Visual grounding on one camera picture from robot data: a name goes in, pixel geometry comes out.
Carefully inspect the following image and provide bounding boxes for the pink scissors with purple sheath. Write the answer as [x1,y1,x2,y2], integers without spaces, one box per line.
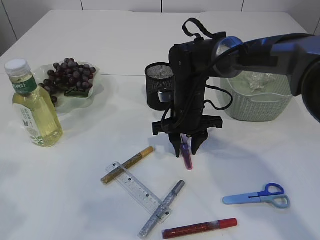
[180,134,193,171]

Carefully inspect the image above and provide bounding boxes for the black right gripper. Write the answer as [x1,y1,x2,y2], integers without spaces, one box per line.
[152,32,227,158]

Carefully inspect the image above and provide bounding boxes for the purple artificial grape bunch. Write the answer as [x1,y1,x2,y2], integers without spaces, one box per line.
[38,58,98,107]

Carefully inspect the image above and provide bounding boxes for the light green woven plastic basket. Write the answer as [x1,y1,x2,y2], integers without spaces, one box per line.
[219,71,293,122]

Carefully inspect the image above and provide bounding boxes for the gold glitter marker pen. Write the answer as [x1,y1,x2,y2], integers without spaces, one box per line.
[101,146,154,185]

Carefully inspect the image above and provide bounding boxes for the silver glitter marker pen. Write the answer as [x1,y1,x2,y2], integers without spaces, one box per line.
[138,180,185,240]

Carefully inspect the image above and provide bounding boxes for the clear plastic ruler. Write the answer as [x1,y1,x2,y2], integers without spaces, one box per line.
[106,161,172,223]

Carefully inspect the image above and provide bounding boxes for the red glitter marker pen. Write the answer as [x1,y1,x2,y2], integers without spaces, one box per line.
[162,218,238,240]

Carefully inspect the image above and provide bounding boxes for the green wavy glass plate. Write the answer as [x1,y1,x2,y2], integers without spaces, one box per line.
[33,57,101,113]

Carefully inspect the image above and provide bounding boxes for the clear plastic sheet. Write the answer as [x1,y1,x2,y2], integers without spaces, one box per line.
[246,72,275,93]

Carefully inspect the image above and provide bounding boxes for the yellow tea drink bottle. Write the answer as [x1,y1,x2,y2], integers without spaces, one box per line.
[4,58,63,148]

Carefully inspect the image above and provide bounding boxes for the blue scissors with sheath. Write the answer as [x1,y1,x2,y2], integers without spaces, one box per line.
[222,183,291,209]

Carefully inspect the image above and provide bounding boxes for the black mesh pen holder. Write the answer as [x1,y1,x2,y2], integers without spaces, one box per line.
[144,62,174,111]

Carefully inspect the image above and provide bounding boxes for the black blue right robot arm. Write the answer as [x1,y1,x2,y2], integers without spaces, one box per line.
[152,32,320,154]

